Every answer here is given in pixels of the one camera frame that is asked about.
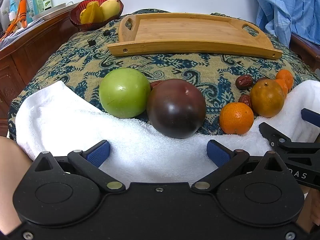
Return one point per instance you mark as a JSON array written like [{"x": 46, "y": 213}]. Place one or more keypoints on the blue beige patterned blanket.
[{"x": 190, "y": 67}]

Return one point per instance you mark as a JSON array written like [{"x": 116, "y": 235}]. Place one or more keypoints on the small blue spray bottle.
[{"x": 12, "y": 7}]

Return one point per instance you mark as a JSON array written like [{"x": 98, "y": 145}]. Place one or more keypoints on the white flat box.
[{"x": 52, "y": 8}]

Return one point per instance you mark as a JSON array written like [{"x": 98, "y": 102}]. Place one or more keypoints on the red dried date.
[
  {"x": 245, "y": 100},
  {"x": 262, "y": 79},
  {"x": 244, "y": 81},
  {"x": 154, "y": 84}
]

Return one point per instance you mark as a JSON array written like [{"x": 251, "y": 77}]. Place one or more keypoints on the stack of papers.
[{"x": 20, "y": 31}]

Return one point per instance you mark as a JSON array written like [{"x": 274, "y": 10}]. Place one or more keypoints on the large orange tangerine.
[{"x": 236, "y": 118}]

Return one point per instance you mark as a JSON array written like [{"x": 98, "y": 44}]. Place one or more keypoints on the yellow mango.
[{"x": 110, "y": 10}]

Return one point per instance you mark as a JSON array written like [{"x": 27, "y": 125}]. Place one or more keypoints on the person's right forearm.
[{"x": 313, "y": 205}]

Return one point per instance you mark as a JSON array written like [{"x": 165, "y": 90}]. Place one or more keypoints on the black clip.
[
  {"x": 92, "y": 42},
  {"x": 107, "y": 33}
]

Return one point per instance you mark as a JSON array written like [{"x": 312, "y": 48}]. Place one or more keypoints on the brown wooden cabinet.
[{"x": 30, "y": 55}]

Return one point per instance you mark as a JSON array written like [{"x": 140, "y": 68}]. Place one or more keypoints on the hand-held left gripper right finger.
[{"x": 218, "y": 153}]

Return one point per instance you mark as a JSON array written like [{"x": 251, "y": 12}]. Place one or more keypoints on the dark purple round fruit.
[{"x": 175, "y": 110}]

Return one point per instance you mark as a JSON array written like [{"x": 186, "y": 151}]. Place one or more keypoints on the brown wooden chair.
[{"x": 306, "y": 51}]

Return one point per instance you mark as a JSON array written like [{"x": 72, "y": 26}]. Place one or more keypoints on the yellow starfruit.
[{"x": 91, "y": 13}]

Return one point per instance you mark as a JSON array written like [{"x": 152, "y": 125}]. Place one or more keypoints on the white towel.
[{"x": 75, "y": 130}]

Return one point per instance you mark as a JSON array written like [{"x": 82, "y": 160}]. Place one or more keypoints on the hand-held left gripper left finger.
[{"x": 98, "y": 153}]

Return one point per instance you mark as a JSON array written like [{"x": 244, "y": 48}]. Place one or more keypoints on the wooden bamboo tray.
[{"x": 187, "y": 30}]

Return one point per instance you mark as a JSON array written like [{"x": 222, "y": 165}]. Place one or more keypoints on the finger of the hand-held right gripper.
[
  {"x": 311, "y": 116},
  {"x": 273, "y": 136}
]

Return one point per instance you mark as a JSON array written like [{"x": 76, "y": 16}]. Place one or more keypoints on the green apple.
[{"x": 123, "y": 92}]

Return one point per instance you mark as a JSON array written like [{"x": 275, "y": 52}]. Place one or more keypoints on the blue striped cloth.
[{"x": 287, "y": 5}]

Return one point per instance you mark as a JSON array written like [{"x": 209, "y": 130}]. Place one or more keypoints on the brownish green orange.
[{"x": 267, "y": 98}]

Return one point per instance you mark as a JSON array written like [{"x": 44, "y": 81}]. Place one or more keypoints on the person's left leg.
[{"x": 10, "y": 180}]

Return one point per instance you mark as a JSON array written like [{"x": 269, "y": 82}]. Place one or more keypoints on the teal bottle white label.
[{"x": 31, "y": 5}]

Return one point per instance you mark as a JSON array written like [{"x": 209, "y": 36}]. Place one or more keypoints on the red glass fruit bowl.
[{"x": 83, "y": 26}]

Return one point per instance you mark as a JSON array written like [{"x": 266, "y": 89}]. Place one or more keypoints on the small orange tangerine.
[
  {"x": 285, "y": 77},
  {"x": 284, "y": 88}
]

